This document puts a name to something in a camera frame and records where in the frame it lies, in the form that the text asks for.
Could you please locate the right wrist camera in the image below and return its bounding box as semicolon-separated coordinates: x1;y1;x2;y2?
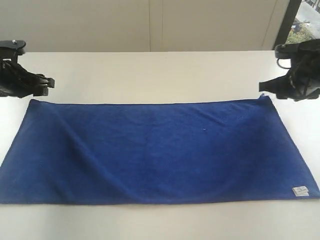
274;43;300;59

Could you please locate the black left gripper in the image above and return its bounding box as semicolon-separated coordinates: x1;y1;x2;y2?
0;60;55;98

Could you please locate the blue towel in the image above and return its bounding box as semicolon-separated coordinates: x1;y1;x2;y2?
0;95;320;205

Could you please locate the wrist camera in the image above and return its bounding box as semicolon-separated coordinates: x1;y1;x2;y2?
274;43;300;59
0;39;27;62

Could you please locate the black window frame post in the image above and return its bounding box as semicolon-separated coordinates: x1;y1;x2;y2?
273;0;302;49

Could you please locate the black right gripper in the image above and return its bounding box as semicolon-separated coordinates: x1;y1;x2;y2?
258;39;320;101

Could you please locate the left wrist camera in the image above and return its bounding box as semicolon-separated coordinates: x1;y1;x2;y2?
0;39;27;62

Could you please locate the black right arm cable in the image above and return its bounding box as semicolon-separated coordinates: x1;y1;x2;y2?
276;57;292;69

